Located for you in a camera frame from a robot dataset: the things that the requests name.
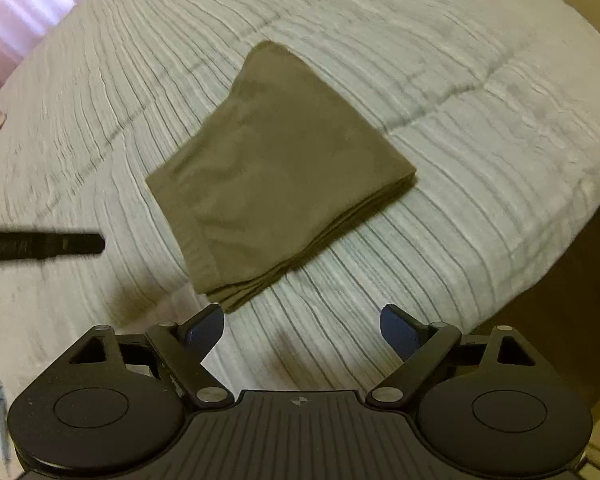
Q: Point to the striped grey bed quilt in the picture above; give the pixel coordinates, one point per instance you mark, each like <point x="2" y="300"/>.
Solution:
<point x="496" y="103"/>

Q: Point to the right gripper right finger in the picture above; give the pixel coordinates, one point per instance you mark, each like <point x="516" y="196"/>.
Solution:
<point x="422" y="349"/>

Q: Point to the olive brown pants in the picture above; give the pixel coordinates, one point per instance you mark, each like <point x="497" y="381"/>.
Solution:
<point x="283" y="166"/>

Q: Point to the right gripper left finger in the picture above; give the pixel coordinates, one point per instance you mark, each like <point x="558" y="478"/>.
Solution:
<point x="181" y="348"/>

